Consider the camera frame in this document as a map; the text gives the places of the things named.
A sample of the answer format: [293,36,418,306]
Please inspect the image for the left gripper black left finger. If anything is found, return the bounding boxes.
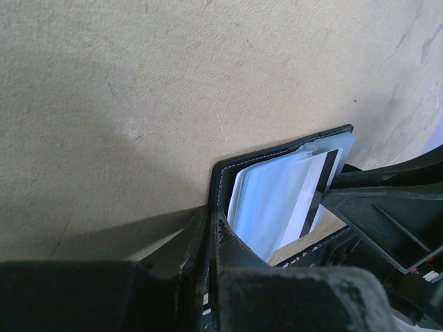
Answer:
[1,209,209,331]

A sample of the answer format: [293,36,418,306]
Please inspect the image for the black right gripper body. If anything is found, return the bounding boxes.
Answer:
[380,243,442,325]

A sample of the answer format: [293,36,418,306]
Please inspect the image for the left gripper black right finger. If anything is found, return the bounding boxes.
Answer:
[211,206,399,332]

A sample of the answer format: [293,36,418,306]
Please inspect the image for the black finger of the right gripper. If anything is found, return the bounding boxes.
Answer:
[322,183,442,273]
[332,145,442,189]

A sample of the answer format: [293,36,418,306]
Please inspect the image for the black leather card holder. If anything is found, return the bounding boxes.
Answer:
[207,124,356,267]

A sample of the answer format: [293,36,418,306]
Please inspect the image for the white magnetic stripe card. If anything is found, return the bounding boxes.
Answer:
[277,148,343,249]

